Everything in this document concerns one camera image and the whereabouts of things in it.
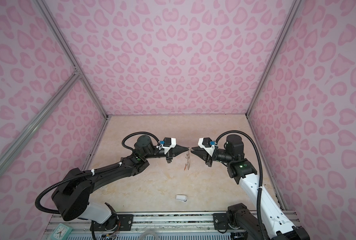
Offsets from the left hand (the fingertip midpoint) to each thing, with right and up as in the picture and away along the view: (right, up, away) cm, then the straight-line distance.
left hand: (188, 147), depth 67 cm
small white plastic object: (-3, -28, +11) cm, 30 cm away
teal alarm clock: (-59, -40, +2) cm, 71 cm away
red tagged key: (-1, -15, +21) cm, 25 cm away
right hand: (+3, -1, 0) cm, 3 cm away
